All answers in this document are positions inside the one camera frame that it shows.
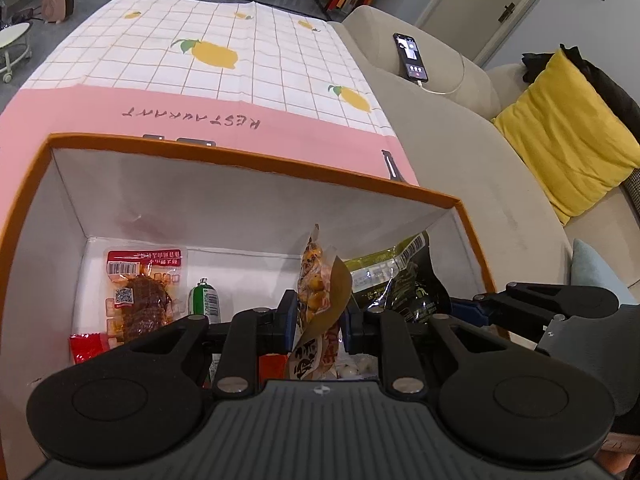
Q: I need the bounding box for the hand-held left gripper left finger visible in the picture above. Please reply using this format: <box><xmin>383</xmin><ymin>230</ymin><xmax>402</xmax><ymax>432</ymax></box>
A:
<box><xmin>120</xmin><ymin>289</ymin><xmax>298</xmax><ymax>397</ymax></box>

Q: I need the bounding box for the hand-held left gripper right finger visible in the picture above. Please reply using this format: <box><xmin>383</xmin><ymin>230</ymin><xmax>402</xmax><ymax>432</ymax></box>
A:
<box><xmin>344</xmin><ymin>300</ymin><xmax>514</xmax><ymax>397</ymax></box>

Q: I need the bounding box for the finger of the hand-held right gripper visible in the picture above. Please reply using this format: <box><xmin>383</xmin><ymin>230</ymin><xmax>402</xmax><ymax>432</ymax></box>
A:
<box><xmin>450</xmin><ymin>281</ymin><xmax>622</xmax><ymax>343</ymax></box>

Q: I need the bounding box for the clear packet of pale snacks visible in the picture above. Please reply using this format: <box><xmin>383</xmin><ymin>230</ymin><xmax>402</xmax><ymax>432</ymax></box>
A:
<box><xmin>335</xmin><ymin>355</ymin><xmax>378</xmax><ymax>381</ymax></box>

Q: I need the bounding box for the orange nut snack packet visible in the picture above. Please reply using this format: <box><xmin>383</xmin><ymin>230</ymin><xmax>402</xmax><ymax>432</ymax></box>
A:
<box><xmin>285</xmin><ymin>223</ymin><xmax>353</xmax><ymax>383</ymax></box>

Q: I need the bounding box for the green and white snack packet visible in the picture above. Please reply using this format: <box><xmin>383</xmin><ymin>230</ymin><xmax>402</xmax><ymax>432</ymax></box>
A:
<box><xmin>342</xmin><ymin>230</ymin><xmax>431</xmax><ymax>311</ymax></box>

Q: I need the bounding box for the dark glossy snack packet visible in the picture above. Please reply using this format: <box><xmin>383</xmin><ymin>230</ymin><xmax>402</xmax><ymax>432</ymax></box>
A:
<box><xmin>385</xmin><ymin>247</ymin><xmax>453</xmax><ymax>326</ymax></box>

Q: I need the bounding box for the green snack stick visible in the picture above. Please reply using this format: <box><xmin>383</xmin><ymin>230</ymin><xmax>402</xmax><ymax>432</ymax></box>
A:
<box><xmin>189</xmin><ymin>278</ymin><xmax>222</xmax><ymax>325</ymax></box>

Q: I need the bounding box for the orange cardboard box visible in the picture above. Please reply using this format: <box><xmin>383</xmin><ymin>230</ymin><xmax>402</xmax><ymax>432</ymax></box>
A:
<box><xmin>0</xmin><ymin>132</ymin><xmax>498</xmax><ymax>480</ymax></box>

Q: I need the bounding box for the red label meat snack packet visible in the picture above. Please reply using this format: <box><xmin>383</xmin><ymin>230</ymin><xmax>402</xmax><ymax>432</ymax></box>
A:
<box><xmin>103</xmin><ymin>247</ymin><xmax>188</xmax><ymax>346</ymax></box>

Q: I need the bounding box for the light blue cushion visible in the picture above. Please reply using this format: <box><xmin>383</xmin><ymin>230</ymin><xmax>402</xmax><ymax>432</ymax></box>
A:
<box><xmin>570</xmin><ymin>238</ymin><xmax>638</xmax><ymax>306</ymax></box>

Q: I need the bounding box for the beige sofa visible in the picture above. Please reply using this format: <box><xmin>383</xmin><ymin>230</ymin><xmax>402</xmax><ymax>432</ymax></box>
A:
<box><xmin>327</xmin><ymin>5</ymin><xmax>640</xmax><ymax>311</ymax></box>

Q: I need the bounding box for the yellow cushion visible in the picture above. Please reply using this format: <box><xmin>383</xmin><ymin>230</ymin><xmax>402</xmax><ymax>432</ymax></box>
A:
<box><xmin>492</xmin><ymin>50</ymin><xmax>640</xmax><ymax>226</ymax></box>

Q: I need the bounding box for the black cushion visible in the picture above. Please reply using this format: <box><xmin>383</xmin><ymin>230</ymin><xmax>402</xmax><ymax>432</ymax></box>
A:
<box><xmin>521</xmin><ymin>44</ymin><xmax>640</xmax><ymax>126</ymax></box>

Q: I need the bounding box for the lemon print checked tablecloth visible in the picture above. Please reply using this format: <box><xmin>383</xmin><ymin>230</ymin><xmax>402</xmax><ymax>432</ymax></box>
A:
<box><xmin>0</xmin><ymin>0</ymin><xmax>421</xmax><ymax>241</ymax></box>

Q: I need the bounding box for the smartphone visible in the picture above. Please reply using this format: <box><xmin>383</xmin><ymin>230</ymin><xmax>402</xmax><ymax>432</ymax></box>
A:
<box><xmin>392</xmin><ymin>32</ymin><xmax>430</xmax><ymax>83</ymax></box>

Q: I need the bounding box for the white door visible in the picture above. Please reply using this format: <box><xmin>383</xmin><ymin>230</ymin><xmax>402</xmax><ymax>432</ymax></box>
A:
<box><xmin>415</xmin><ymin>0</ymin><xmax>566</xmax><ymax>68</ymax></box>

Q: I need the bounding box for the pink space heater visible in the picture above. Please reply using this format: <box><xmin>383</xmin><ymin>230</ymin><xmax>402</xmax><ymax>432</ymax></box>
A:
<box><xmin>41</xmin><ymin>0</ymin><xmax>76</xmax><ymax>25</ymax></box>

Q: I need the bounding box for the white round rolling stool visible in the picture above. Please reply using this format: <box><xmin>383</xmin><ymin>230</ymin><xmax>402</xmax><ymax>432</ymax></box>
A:
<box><xmin>0</xmin><ymin>20</ymin><xmax>33</xmax><ymax>83</ymax></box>

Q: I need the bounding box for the white charging cable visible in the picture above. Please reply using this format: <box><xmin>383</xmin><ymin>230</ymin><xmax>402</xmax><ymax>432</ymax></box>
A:
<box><xmin>417</xmin><ymin>79</ymin><xmax>463</xmax><ymax>97</ymax></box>

